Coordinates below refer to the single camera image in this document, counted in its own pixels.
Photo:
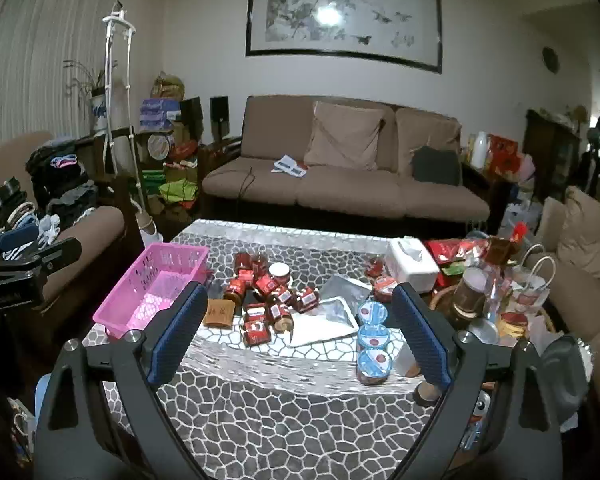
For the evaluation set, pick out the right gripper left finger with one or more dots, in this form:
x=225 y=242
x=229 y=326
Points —
x=169 y=333

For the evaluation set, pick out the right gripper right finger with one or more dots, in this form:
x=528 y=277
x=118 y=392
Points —
x=427 y=333

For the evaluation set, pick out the red sauce jar cartoon label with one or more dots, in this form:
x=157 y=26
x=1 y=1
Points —
x=255 y=333

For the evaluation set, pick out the red sauce jar barcode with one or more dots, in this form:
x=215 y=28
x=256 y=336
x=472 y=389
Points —
x=306 y=299

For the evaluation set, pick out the red sauce jar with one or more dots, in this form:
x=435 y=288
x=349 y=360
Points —
x=281 y=319

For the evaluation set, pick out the blue lid cup middle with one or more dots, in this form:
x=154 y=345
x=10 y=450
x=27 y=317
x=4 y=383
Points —
x=373 y=337

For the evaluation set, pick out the blue lid cup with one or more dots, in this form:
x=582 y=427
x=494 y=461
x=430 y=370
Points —
x=373 y=337
x=373 y=367
x=372 y=312

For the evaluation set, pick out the pink plastic basket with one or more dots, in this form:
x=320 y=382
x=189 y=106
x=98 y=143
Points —
x=152 y=283

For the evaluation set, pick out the brown tea packet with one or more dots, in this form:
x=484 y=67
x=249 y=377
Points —
x=219 y=314

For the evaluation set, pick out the blue lid cup lower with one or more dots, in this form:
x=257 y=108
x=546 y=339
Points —
x=373 y=367

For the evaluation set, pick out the blue lid cup upper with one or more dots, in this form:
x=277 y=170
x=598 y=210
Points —
x=372 y=312

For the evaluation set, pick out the red lidded cup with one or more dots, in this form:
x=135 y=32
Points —
x=384 y=286

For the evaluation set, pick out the white tissue box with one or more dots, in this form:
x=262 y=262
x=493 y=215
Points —
x=408 y=261

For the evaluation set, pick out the silver foil pouch rear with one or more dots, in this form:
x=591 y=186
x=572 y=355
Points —
x=352 y=291

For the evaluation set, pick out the silver foil pouch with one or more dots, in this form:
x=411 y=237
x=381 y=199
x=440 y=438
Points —
x=331 y=319
x=352 y=291

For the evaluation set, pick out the small red jar by tissue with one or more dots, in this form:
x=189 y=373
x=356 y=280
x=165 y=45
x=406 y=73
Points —
x=374 y=266

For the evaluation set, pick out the silver foil pouch front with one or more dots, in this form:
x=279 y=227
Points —
x=331 y=319

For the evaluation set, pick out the white garment steamer stand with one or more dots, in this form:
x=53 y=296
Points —
x=120 y=148

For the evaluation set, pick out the pile of folded clothes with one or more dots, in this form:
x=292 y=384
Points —
x=47 y=184

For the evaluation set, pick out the white lid red tub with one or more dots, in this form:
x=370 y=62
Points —
x=280 y=272

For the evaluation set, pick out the dark green cushion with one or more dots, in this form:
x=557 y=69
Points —
x=436 y=166

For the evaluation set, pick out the papers on sofa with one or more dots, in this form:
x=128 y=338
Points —
x=287 y=165

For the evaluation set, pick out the potted plant blue vase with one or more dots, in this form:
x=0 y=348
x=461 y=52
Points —
x=88 y=85

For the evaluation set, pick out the brown three-seat sofa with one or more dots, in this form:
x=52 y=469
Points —
x=275 y=126

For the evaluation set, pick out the tan sofa cushion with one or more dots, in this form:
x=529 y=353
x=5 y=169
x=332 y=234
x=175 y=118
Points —
x=344 y=136

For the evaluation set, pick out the framed ink painting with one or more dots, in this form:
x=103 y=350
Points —
x=405 y=32

